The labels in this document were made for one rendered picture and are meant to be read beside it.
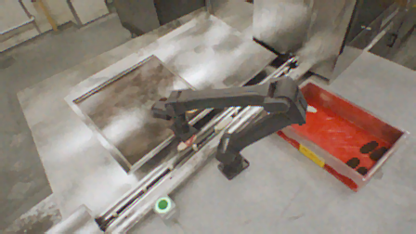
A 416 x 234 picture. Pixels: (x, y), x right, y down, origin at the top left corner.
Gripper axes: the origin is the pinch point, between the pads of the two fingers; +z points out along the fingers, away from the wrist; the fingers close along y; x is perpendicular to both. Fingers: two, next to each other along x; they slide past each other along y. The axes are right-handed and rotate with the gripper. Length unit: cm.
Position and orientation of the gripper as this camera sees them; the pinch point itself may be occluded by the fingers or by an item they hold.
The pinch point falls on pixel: (186, 141)
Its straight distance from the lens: 110.5
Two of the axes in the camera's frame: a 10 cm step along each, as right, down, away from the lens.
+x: 7.1, -5.7, 4.1
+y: 6.9, 4.9, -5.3
